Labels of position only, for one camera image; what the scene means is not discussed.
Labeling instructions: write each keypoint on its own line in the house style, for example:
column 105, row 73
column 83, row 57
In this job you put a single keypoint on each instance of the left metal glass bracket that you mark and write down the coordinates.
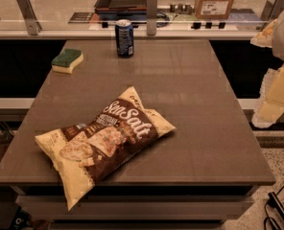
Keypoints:
column 32, row 25

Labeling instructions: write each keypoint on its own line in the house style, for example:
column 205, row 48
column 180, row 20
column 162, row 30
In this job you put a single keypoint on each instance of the cardboard box with label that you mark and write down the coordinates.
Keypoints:
column 213, row 9

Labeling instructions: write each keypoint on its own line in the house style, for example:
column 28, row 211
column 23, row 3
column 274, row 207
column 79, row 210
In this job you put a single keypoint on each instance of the green yellow sponge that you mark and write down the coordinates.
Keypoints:
column 66, row 61

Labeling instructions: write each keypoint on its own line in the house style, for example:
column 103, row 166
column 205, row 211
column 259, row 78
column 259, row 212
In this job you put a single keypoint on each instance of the blue pepsi can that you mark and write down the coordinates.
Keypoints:
column 124, row 38

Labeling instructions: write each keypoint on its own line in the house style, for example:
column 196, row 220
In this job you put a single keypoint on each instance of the metal glass bracket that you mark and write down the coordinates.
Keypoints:
column 151, row 17
column 32, row 25
column 272, row 9

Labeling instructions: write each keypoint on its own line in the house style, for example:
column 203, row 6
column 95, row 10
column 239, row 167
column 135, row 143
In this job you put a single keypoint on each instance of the black power strip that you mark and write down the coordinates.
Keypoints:
column 275, row 203

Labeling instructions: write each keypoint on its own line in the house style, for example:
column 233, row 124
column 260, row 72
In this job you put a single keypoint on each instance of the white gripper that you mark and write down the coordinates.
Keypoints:
column 271, row 97

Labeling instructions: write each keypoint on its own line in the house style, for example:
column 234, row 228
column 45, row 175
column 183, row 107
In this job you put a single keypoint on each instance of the right metal glass bracket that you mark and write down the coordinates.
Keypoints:
column 272, row 9

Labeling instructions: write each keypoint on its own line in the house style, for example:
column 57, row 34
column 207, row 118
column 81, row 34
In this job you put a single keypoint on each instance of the brown sea salt chip bag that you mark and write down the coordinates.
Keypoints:
column 84, row 155

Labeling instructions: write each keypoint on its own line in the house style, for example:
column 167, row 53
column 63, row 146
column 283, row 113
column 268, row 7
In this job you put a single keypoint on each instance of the middle metal glass bracket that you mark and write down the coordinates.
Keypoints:
column 151, row 17

